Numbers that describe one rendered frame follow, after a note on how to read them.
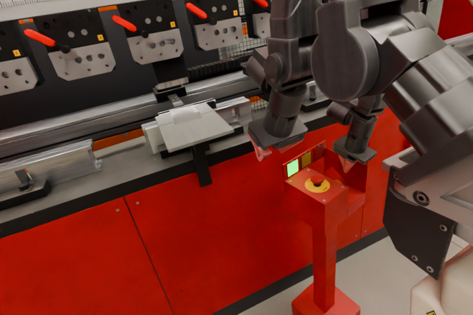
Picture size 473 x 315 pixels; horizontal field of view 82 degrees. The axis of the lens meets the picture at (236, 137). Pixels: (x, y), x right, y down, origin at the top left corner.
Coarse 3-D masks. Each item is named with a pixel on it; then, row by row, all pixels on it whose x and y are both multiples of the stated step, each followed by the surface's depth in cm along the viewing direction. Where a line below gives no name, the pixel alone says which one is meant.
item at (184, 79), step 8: (152, 64) 84; (160, 64) 85; (168, 64) 86; (176, 64) 87; (184, 64) 88; (160, 72) 86; (168, 72) 87; (176, 72) 88; (184, 72) 89; (160, 80) 87; (168, 80) 88; (176, 80) 90; (184, 80) 91; (160, 88) 89
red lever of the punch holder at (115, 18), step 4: (112, 16) 70; (116, 16) 70; (116, 20) 70; (120, 20) 71; (124, 20) 71; (120, 24) 71; (124, 24) 71; (128, 24) 72; (132, 24) 72; (128, 28) 72; (132, 28) 72; (136, 28) 73; (140, 32) 74; (144, 32) 73; (144, 36) 74; (148, 36) 74
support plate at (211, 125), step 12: (204, 108) 90; (156, 120) 87; (168, 120) 85; (192, 120) 82; (204, 120) 81; (216, 120) 80; (168, 132) 77; (180, 132) 76; (192, 132) 75; (204, 132) 74; (216, 132) 73; (228, 132) 73; (168, 144) 70; (180, 144) 69; (192, 144) 70
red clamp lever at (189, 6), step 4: (188, 4) 75; (192, 4) 76; (188, 8) 76; (192, 8) 76; (196, 8) 77; (192, 12) 78; (196, 12) 77; (200, 12) 77; (200, 16) 78; (204, 16) 78; (208, 20) 80; (212, 20) 79; (216, 20) 79; (212, 24) 79
